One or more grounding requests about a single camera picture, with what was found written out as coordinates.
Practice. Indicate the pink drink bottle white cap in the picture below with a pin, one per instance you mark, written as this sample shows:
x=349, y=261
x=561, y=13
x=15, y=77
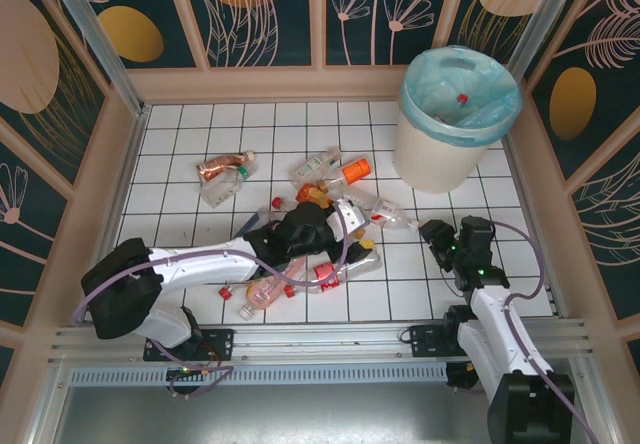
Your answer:
x=262, y=291

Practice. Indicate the clear bottle white green label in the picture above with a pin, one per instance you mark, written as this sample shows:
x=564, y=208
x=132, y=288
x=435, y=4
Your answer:
x=310, y=168

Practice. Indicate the copper label plastic bottle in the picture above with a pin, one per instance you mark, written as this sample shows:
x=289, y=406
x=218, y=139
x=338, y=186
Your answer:
x=220, y=165

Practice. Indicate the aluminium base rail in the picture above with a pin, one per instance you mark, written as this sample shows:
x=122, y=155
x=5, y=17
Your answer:
x=320, y=339

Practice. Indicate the red label cola bottle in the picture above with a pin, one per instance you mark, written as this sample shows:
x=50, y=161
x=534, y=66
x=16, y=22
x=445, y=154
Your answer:
x=327, y=273

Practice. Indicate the orange juice plastic bottle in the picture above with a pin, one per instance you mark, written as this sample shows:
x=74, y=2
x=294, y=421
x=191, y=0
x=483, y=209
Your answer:
x=312, y=195

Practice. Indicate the aluminium frame post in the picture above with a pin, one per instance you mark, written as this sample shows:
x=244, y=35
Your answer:
x=102, y=46
x=550, y=14

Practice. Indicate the orange label bottle brown cap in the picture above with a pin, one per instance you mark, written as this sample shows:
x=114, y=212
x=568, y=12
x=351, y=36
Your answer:
x=356, y=170

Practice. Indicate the grey metal sheet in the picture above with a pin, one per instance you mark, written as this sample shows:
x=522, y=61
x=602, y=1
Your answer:
x=325, y=414

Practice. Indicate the clear bottle red white label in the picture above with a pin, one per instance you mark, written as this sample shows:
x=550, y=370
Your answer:
x=387, y=211

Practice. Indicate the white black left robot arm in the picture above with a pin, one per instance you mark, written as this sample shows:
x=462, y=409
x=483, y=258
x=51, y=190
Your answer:
x=200, y=264

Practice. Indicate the light blue bin liner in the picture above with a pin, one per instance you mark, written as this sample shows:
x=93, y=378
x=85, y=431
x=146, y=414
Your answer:
x=502, y=109

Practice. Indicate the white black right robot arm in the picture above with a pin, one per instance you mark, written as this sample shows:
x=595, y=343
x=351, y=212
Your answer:
x=492, y=324

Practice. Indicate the cream plastic waste bin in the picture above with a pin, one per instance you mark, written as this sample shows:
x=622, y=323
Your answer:
x=440, y=164

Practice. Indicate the aluminium side rail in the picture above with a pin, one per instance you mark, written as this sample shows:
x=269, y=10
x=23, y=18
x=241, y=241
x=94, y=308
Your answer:
x=136, y=134
x=526, y=189

